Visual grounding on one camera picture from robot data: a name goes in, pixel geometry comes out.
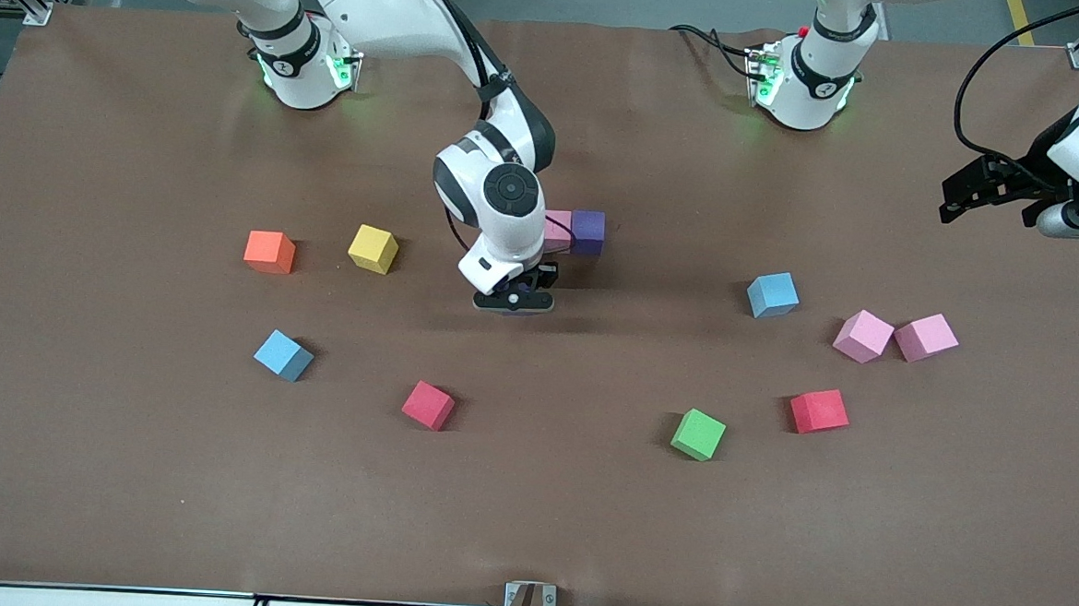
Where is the black left base cable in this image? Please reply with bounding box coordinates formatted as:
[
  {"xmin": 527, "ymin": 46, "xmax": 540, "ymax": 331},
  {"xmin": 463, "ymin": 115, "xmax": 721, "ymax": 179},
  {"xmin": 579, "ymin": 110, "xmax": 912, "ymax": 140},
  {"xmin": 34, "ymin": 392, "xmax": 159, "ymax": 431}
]
[{"xmin": 667, "ymin": 22, "xmax": 763, "ymax": 80}]

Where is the red foam block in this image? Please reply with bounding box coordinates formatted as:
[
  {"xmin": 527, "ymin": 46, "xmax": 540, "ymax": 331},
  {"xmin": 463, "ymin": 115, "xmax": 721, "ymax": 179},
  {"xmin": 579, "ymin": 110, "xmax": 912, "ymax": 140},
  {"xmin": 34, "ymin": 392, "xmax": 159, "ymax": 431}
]
[
  {"xmin": 788, "ymin": 386, "xmax": 852, "ymax": 437},
  {"xmin": 400, "ymin": 379, "xmax": 457, "ymax": 434}
]

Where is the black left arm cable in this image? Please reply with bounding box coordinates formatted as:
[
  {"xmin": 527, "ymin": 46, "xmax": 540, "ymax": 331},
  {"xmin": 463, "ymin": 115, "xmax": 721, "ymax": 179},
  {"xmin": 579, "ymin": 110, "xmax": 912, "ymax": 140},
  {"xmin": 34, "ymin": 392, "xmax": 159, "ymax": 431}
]
[{"xmin": 950, "ymin": 0, "xmax": 1079, "ymax": 171}]

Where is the brown table mat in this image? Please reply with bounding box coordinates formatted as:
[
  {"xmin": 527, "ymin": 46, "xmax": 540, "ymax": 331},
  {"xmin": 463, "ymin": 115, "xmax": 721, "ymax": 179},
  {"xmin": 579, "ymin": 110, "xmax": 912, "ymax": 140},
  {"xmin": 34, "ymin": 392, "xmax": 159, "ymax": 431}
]
[{"xmin": 0, "ymin": 0, "xmax": 1079, "ymax": 606}]

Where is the orange foam block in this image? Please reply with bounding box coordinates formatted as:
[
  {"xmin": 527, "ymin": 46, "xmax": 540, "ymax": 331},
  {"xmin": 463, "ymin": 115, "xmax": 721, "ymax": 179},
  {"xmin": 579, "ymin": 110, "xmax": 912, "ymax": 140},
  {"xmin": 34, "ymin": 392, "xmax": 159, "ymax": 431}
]
[{"xmin": 243, "ymin": 230, "xmax": 298, "ymax": 276}]

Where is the green foam block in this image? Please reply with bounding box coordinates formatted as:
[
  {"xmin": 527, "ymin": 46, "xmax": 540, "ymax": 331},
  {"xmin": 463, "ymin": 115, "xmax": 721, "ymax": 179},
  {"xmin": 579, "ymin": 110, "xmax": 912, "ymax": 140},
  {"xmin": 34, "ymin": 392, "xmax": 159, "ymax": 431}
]
[{"xmin": 669, "ymin": 407, "xmax": 728, "ymax": 464}]

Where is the light blue foam block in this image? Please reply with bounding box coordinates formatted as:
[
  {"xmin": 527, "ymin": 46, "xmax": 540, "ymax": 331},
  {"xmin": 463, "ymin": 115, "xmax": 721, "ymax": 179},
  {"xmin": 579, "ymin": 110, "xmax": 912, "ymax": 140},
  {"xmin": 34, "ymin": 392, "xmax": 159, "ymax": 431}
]
[
  {"xmin": 252, "ymin": 328, "xmax": 316, "ymax": 385},
  {"xmin": 744, "ymin": 269, "xmax": 802, "ymax": 321}
]

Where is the pink foam block with mark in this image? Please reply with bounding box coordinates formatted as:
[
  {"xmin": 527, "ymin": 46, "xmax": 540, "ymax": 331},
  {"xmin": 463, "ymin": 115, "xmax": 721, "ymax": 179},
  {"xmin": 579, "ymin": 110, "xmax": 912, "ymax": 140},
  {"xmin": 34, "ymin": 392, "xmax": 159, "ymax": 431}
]
[{"xmin": 542, "ymin": 209, "xmax": 575, "ymax": 255}]

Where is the yellow foam block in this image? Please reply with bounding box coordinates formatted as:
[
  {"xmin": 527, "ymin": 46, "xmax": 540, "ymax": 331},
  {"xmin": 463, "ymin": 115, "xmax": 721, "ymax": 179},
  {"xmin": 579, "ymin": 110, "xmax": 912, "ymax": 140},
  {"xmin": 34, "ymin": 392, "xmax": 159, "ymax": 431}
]
[{"xmin": 346, "ymin": 224, "xmax": 401, "ymax": 276}]

